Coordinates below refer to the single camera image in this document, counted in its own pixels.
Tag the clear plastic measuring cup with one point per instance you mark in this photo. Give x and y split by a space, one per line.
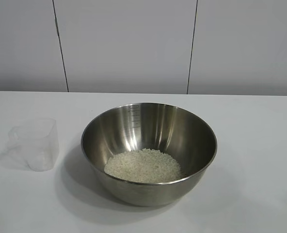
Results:
41 145

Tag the stainless steel mixing bowl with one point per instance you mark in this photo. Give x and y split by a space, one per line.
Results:
196 150

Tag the white rice grains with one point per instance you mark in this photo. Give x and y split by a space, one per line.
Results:
143 167

